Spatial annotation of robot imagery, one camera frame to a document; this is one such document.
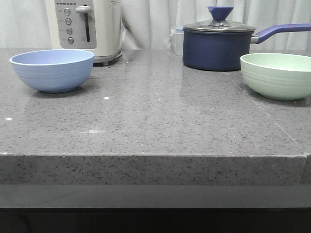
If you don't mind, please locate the light blue bowl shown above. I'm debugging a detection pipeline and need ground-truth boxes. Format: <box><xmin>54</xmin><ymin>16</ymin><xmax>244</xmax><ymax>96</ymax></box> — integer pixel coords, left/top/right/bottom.
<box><xmin>9</xmin><ymin>49</ymin><xmax>94</xmax><ymax>93</ymax></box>

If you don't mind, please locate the light green bowl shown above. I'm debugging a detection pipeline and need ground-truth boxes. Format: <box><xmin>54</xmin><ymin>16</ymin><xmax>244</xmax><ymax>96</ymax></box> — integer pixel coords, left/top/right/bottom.
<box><xmin>240</xmin><ymin>53</ymin><xmax>311</xmax><ymax>100</ymax></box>

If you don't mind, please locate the dark blue saucepan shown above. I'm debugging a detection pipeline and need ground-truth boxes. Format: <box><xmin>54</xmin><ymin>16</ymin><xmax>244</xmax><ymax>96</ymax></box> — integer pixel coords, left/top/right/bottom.
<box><xmin>182</xmin><ymin>23</ymin><xmax>311</xmax><ymax>71</ymax></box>

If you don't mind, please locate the clear plastic container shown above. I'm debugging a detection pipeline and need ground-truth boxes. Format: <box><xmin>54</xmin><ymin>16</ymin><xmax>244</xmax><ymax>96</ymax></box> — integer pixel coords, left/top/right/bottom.
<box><xmin>171</xmin><ymin>26</ymin><xmax>184</xmax><ymax>56</ymax></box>

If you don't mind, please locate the white curtain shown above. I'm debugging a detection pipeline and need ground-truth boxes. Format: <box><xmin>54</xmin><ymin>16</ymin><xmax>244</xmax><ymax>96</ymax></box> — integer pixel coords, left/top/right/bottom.
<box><xmin>0</xmin><ymin>0</ymin><xmax>311</xmax><ymax>50</ymax></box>

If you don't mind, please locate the cream white toaster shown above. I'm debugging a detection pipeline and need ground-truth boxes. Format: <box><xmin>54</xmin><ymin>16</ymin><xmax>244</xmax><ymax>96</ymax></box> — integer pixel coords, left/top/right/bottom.
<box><xmin>45</xmin><ymin>0</ymin><xmax>122</xmax><ymax>66</ymax></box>

